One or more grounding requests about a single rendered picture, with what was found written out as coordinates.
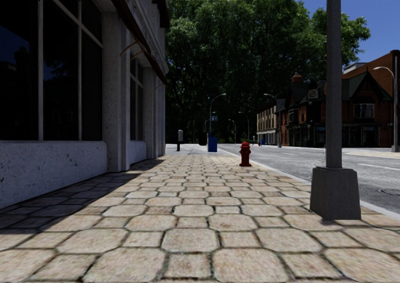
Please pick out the blue letter box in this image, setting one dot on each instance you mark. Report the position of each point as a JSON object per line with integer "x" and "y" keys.
{"x": 212, "y": 144}

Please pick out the red fire hydrant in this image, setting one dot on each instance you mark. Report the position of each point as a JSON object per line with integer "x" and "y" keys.
{"x": 245, "y": 154}

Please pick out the tan brick building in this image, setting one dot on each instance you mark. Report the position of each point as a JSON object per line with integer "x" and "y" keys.
{"x": 267, "y": 122}

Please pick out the trees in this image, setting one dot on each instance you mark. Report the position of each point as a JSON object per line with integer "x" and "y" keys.
{"x": 242, "y": 53}

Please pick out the dark gabled brick building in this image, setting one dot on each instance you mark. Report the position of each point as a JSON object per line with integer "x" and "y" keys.
{"x": 306, "y": 116}

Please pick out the pale concrete building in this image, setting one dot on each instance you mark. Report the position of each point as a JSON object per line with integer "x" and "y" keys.
{"x": 62, "y": 166}

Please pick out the grey pole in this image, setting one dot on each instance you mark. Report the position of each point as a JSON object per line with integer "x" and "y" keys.
{"x": 334, "y": 191}

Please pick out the white box on a post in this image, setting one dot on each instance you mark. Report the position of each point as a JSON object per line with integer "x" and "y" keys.
{"x": 180, "y": 136}

